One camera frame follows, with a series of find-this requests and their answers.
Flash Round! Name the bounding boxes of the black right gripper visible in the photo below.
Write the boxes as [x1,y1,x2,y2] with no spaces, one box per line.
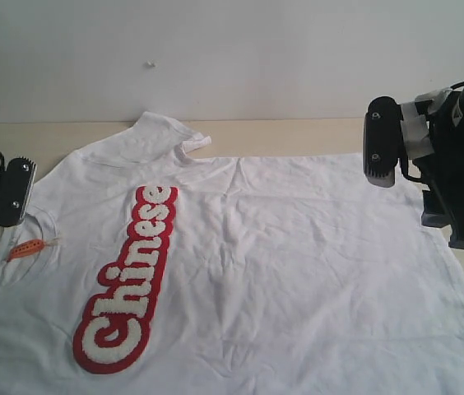
[363,87,464,250]

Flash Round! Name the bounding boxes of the white t-shirt red Chinese patch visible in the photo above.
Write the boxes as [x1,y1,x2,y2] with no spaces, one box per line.
[0,113,464,394]

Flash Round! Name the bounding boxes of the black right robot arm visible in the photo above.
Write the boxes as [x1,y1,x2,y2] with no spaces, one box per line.
[363,81,464,250]

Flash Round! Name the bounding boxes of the orange size tag with string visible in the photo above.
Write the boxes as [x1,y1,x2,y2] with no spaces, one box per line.
[6,238,59,263]

